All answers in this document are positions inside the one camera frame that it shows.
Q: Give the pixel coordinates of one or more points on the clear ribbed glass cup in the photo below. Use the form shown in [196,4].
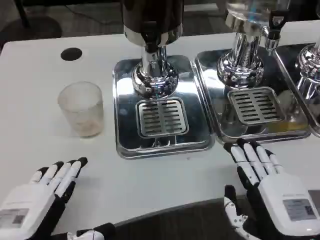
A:
[81,110]

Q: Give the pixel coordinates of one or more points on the dark drink dispenser chrome pedestal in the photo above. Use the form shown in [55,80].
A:
[152,75]

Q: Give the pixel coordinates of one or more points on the black chair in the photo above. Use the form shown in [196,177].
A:
[30,30]

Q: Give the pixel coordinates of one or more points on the clear drink dispenser chrome pedestal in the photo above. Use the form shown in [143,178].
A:
[240,65]

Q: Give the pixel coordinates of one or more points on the steel slotted drain grid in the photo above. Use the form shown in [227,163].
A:
[162,117]
[255,105]

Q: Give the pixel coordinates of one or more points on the steel drip tray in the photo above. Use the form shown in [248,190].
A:
[125,115]
[225,125]
[290,65]

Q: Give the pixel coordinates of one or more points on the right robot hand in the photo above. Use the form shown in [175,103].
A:
[275,195]

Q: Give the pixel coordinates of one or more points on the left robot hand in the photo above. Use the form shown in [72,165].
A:
[27,205]

